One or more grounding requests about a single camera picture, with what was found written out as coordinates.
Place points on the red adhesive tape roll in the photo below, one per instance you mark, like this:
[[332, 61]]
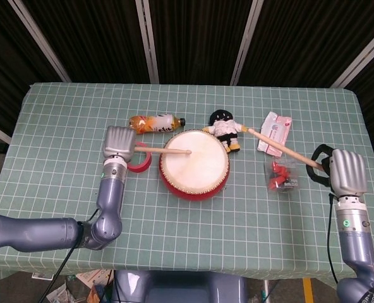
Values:
[[142, 165]]

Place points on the green checked tablecloth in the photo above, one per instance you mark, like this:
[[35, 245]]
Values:
[[206, 227]]

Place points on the blue-grey robot torso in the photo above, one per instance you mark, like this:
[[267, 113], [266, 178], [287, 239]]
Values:
[[180, 288]]

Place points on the white table leg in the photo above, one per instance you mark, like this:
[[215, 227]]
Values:
[[266, 292]]

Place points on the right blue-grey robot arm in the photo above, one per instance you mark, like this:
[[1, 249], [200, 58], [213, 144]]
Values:
[[354, 240]]

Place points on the paper litter pile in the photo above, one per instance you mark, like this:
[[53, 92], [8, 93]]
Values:
[[89, 279]]

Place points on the orange drink plastic bottle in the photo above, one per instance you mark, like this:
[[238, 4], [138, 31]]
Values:
[[155, 124]]

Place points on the white pink wet wipes pack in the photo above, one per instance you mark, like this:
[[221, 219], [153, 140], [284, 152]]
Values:
[[277, 126]]

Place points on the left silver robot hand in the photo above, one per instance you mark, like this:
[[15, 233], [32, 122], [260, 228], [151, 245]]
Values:
[[119, 143]]

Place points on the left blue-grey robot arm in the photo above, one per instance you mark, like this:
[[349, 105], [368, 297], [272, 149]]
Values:
[[109, 202]]

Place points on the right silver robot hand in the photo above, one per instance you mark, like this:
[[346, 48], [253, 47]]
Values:
[[348, 173]]

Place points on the red drum with white skin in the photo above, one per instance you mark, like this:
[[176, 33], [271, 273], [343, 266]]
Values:
[[193, 170]]

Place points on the black-headed plush doll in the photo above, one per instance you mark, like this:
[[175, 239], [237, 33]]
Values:
[[225, 127]]

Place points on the clear bag with red parts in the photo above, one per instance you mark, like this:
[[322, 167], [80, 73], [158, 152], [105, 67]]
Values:
[[281, 178]]

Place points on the wooden drumstick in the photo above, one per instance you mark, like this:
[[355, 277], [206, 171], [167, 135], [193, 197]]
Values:
[[285, 149], [161, 150]]

